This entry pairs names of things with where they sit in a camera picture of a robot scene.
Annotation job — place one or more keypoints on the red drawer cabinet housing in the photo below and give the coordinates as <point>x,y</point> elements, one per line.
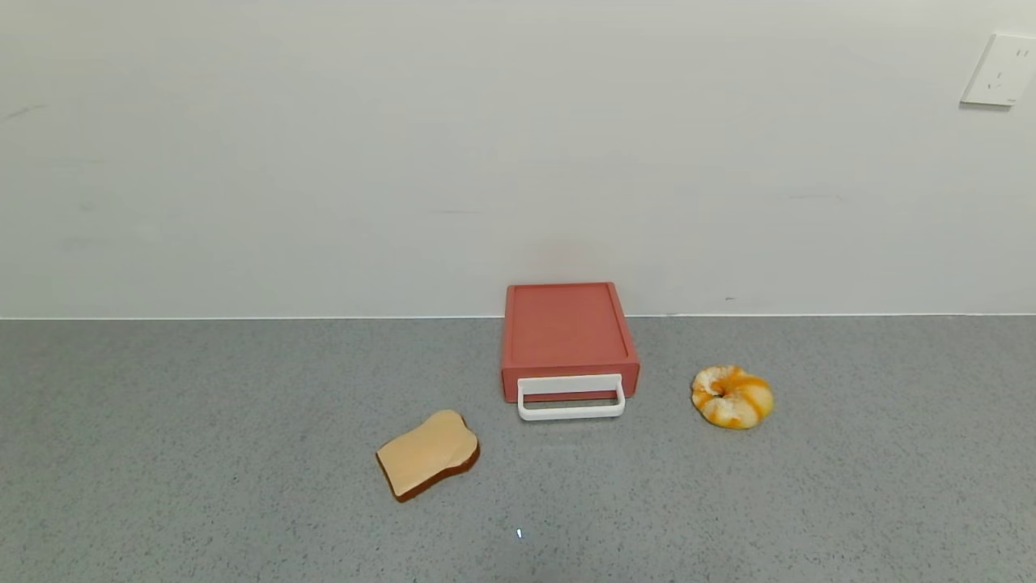
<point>565,324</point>

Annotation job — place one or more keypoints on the toast bread slice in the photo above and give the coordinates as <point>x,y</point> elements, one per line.
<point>425,453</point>

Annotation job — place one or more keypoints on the orange swirl bagel bread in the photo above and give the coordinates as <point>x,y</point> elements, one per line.
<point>740,409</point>

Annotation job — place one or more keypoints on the white wall socket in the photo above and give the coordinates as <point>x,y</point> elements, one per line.
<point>1000,71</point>

